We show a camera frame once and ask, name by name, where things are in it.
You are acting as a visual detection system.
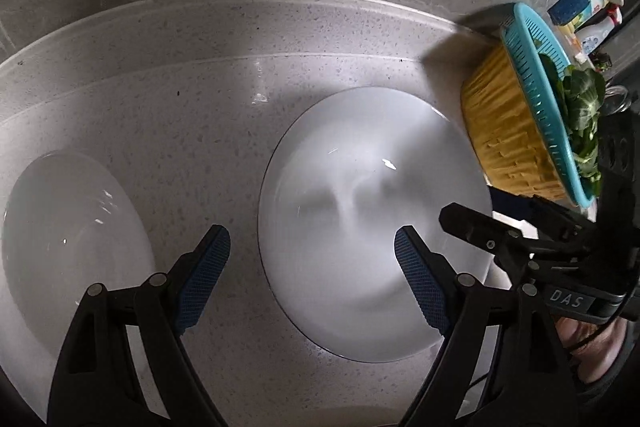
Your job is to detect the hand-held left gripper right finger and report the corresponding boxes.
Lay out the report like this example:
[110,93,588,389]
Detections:
[394,226,581,427]

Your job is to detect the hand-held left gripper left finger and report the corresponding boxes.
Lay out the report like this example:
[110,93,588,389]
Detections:
[46,224,232,427]

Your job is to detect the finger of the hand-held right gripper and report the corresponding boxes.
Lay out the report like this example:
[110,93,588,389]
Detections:
[489,186,598,253]
[439,203,541,269]

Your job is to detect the large white bowl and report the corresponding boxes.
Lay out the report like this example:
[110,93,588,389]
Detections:
[258,87,495,364]

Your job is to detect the small white bowl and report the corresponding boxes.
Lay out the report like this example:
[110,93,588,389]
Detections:
[0,151,157,358]

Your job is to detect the person's right hand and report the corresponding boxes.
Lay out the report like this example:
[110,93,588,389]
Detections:
[556,316,632,384]

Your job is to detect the yellow ribbed basin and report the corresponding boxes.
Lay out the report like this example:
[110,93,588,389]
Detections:
[460,44,583,208]

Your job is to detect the green leafy vegetables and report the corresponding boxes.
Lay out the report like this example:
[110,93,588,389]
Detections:
[540,57,608,198]

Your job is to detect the teal colander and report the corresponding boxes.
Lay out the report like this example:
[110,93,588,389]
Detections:
[500,3,603,208]

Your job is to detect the white spray bottle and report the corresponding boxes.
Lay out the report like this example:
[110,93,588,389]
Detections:
[575,9,621,55]

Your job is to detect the blue utensil cup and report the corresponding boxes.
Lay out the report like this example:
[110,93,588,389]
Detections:
[547,0,593,25]

